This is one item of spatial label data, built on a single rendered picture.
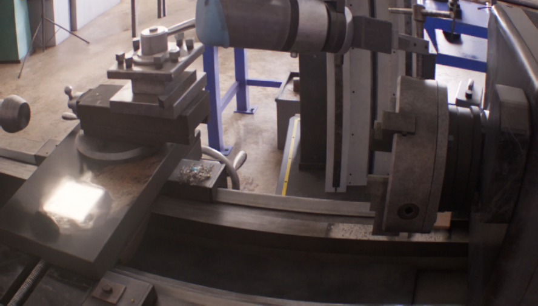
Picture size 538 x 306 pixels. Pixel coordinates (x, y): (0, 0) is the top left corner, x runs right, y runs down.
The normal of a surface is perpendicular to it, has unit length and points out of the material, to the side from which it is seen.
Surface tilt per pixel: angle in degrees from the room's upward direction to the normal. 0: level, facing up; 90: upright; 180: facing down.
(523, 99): 0
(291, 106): 90
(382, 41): 74
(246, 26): 92
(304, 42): 111
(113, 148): 0
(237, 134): 0
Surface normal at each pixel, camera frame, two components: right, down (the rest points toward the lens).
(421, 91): -0.08, -0.78
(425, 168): -0.26, 0.07
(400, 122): -0.20, -0.36
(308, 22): 0.29, 0.17
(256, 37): 0.16, 0.76
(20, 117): 0.96, 0.10
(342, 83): -0.13, 0.47
